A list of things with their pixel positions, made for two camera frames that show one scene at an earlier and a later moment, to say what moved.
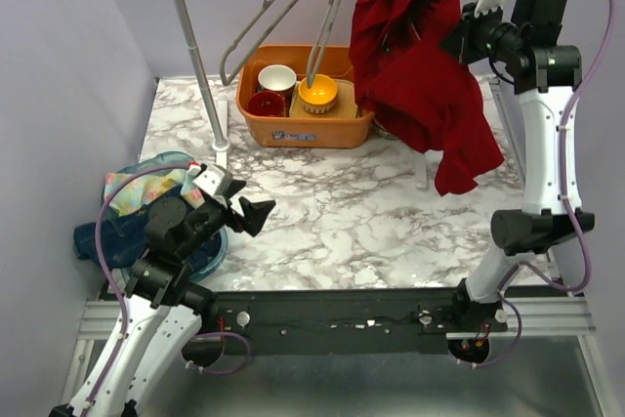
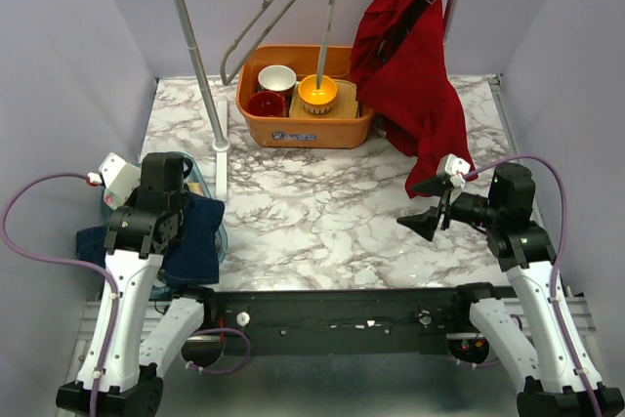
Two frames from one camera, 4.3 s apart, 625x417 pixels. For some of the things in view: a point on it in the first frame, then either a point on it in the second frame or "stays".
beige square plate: x=346 y=105 stays
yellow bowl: x=321 y=98 stays
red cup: x=266 y=104 stays
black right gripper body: x=485 y=35 to x=474 y=208
